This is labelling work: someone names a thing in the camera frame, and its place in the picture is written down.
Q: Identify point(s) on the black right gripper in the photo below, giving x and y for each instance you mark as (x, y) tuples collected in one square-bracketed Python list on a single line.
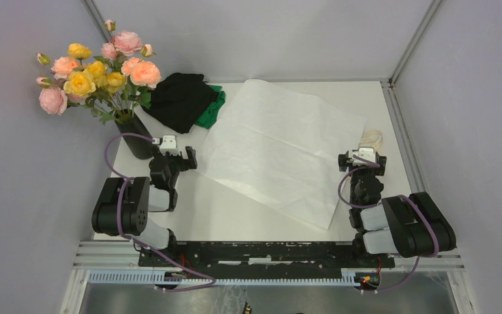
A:
[(378, 171)]

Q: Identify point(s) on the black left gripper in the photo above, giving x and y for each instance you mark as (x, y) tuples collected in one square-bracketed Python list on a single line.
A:
[(185, 164)]

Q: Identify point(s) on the cream printed ribbon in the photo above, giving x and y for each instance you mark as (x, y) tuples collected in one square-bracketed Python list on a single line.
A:
[(372, 138)]

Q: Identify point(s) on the white paper bouquet wrap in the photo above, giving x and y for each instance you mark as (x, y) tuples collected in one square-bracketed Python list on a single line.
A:
[(280, 148)]

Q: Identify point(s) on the peach rose stem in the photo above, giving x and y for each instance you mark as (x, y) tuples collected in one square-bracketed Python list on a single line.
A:
[(142, 77), (61, 67)]

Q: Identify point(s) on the yellow rose stem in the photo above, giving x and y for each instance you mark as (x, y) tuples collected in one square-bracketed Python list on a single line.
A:
[(96, 86)]

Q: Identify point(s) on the pink rose stem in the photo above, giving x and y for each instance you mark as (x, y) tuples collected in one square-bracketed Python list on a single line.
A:
[(123, 42)]

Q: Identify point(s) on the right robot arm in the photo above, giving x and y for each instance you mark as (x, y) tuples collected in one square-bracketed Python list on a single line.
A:
[(408, 226)]

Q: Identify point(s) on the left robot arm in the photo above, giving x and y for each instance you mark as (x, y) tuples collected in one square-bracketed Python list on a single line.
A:
[(142, 196)]

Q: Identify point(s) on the pink roses in vase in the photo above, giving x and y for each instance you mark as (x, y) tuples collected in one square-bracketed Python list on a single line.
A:
[(54, 100)]

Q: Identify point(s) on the green cloth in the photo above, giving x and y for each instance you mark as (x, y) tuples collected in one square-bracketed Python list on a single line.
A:
[(209, 117)]

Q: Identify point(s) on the black cloth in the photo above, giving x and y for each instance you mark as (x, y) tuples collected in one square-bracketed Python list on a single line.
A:
[(179, 100)]

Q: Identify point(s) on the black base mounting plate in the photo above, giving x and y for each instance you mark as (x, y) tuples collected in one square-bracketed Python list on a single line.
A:
[(274, 260)]

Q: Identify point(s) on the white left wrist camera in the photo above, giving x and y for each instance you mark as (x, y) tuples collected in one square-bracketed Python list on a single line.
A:
[(166, 145)]

